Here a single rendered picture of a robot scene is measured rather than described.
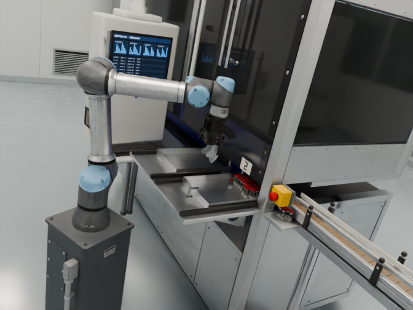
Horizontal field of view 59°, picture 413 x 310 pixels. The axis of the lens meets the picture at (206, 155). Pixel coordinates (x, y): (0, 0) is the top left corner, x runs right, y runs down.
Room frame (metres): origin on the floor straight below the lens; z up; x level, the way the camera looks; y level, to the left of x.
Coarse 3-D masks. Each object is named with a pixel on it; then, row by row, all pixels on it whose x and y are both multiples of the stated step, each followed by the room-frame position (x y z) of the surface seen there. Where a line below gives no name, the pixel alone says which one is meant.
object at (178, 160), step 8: (160, 152) 1.86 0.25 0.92; (168, 152) 1.94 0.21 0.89; (176, 152) 1.96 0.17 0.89; (184, 152) 1.99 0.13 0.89; (192, 152) 2.02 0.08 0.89; (200, 152) 2.05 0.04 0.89; (168, 160) 1.77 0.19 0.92; (176, 160) 1.87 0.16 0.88; (184, 160) 1.89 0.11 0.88; (192, 160) 1.92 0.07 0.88; (200, 160) 1.94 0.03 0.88; (208, 160) 1.97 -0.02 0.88; (216, 160) 1.99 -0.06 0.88; (176, 168) 1.77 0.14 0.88; (184, 168) 1.79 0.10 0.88; (192, 168) 1.73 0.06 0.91; (200, 168) 1.76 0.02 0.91; (208, 168) 1.79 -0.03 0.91; (216, 168) 1.82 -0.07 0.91; (224, 168) 1.84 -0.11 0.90
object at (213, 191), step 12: (192, 180) 1.64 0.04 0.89; (204, 180) 1.68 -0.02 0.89; (216, 180) 1.72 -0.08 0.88; (228, 180) 1.75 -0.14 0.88; (192, 192) 1.52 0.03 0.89; (204, 192) 1.56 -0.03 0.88; (216, 192) 1.59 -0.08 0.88; (228, 192) 1.61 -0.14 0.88; (240, 192) 1.64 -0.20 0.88; (204, 204) 1.43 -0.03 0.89; (216, 204) 1.42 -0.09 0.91; (228, 204) 1.46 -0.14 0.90
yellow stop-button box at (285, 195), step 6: (276, 186) 1.46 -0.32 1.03; (282, 186) 1.47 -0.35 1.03; (276, 192) 1.44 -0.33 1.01; (282, 192) 1.42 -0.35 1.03; (288, 192) 1.43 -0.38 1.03; (294, 192) 1.44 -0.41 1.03; (282, 198) 1.41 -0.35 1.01; (288, 198) 1.43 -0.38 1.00; (276, 204) 1.43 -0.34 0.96; (282, 204) 1.42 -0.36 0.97; (288, 204) 1.44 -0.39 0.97
